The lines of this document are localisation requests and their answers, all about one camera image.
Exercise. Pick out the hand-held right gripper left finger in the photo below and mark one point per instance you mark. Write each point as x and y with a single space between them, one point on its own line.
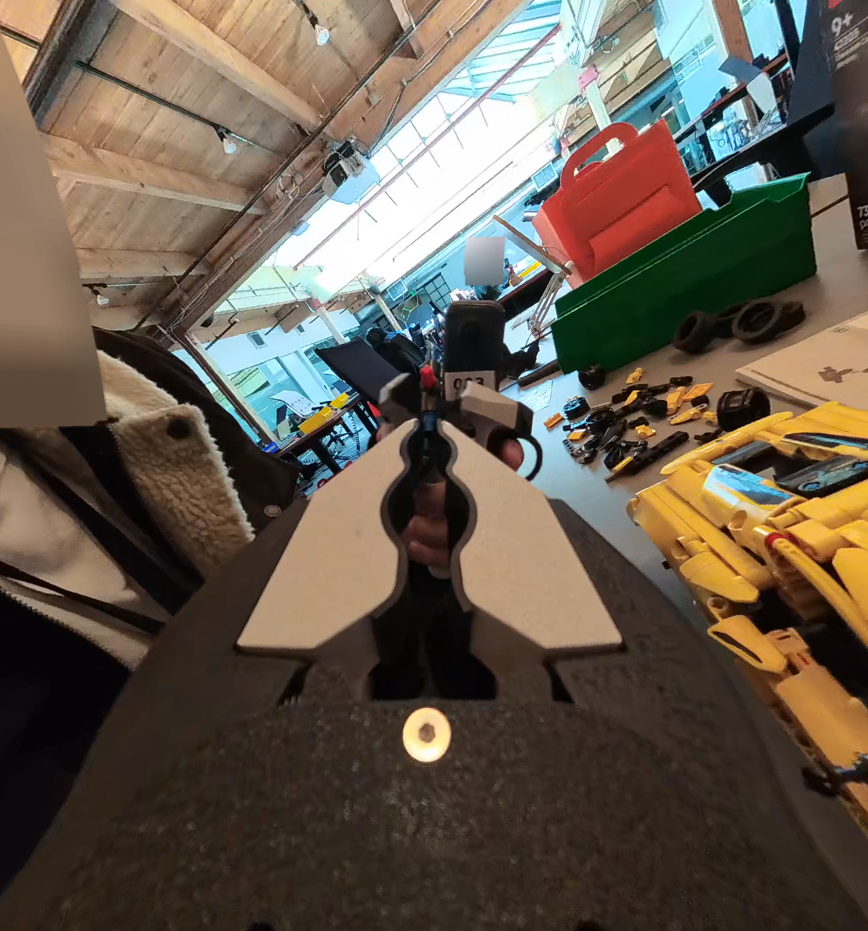
317 574

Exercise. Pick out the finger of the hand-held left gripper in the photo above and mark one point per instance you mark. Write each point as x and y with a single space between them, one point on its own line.
496 418
399 398

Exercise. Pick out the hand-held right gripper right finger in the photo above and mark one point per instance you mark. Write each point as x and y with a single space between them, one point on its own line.
543 574

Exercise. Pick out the small black brick assembly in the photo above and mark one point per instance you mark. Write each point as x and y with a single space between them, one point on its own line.
427 425

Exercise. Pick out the yellow toy brick car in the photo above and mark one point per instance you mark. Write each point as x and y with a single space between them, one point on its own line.
696 509

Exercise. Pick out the building instruction booklet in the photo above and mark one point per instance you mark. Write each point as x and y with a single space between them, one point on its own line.
783 378

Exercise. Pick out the person's left hand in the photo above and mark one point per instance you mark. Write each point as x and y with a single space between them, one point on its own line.
427 531

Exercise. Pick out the black device with green lights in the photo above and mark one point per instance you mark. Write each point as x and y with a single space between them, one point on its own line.
521 360

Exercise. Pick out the black office chair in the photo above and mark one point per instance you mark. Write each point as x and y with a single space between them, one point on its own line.
761 156
354 371

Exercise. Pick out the yellow plastic bin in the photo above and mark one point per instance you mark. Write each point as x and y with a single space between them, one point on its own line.
317 420

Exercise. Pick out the black rubber toy tire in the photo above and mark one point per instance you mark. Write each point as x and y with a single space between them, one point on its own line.
728 320
758 321
694 333
592 377

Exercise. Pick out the pile of black yellow bricks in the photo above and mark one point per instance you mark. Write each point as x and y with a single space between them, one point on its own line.
623 436

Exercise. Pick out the green plastic bin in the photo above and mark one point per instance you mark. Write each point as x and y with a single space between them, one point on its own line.
659 291

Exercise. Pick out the red cardboard carrier box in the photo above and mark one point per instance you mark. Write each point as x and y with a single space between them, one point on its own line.
623 189

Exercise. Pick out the black toy wheel rim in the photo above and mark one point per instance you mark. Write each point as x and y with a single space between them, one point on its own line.
743 409

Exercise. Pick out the white shirt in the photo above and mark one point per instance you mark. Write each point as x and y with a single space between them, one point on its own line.
34 524

